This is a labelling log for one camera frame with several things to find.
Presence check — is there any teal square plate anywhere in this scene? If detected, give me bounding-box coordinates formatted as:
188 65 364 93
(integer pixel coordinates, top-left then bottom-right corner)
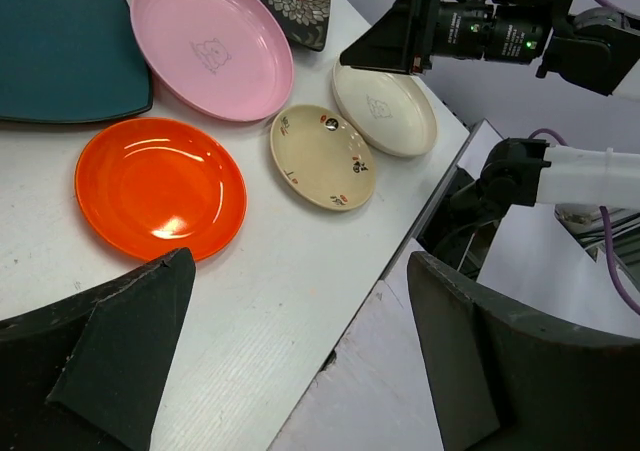
1 0 153 124

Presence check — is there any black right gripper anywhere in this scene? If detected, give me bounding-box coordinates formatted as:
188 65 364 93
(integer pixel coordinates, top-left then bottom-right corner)
339 0 573 75

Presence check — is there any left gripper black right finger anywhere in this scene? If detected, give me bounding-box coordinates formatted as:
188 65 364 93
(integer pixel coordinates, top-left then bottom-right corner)
407 252 639 450

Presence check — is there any pink round plate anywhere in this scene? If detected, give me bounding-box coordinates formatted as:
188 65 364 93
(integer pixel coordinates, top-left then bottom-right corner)
130 0 294 122

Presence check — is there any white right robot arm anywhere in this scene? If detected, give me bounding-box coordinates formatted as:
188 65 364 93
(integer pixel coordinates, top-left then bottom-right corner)
339 0 639 266

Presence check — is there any orange round plate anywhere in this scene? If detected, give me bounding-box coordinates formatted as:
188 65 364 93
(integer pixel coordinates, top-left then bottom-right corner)
74 118 248 261

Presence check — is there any white round plate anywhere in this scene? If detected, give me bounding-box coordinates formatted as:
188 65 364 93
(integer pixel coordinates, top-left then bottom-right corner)
331 62 438 158

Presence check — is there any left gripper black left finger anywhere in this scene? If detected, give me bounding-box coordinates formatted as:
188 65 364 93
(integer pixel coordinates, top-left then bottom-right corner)
1 248 196 450

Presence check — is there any beige patterned round plate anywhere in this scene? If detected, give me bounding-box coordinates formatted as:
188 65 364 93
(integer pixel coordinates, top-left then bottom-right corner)
270 104 376 212

